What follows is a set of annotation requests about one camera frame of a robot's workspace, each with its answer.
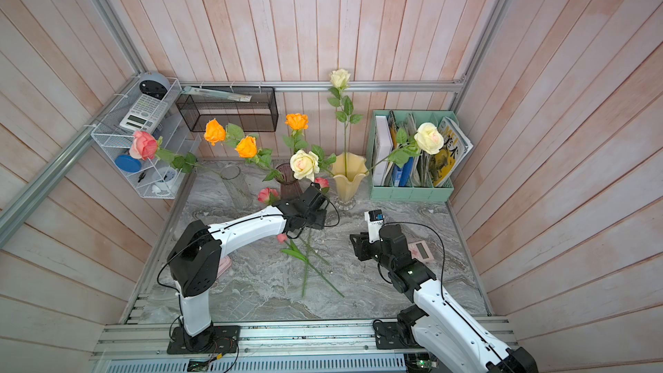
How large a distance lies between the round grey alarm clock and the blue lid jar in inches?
8.6

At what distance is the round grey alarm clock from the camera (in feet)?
2.67

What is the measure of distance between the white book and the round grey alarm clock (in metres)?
0.74

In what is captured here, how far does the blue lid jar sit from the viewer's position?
2.52 ft
